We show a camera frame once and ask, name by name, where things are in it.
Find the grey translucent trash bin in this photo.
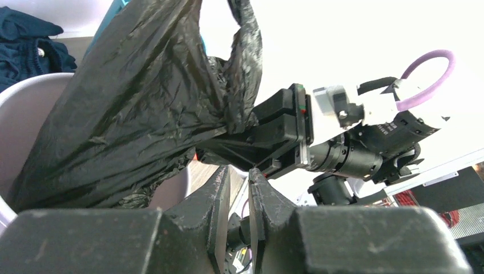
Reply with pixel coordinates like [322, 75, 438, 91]
[0, 72, 190, 231]

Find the dark navy cloth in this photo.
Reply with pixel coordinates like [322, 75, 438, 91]
[1, 6, 77, 91]

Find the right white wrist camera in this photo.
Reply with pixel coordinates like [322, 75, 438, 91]
[312, 76, 399, 134]

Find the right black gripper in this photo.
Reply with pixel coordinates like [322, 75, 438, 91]
[196, 83, 314, 179]

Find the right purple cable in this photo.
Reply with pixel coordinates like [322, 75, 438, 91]
[395, 49, 457, 112]

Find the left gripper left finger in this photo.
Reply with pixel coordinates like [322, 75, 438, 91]
[1, 166, 231, 273]

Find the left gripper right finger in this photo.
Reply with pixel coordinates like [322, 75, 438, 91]
[248, 168, 473, 273]

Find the black trash bag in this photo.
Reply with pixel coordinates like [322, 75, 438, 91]
[5, 1, 263, 212]

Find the teal plastic bucket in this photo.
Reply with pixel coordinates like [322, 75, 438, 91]
[84, 1, 207, 64]

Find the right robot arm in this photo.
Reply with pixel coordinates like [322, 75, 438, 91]
[196, 84, 446, 205]

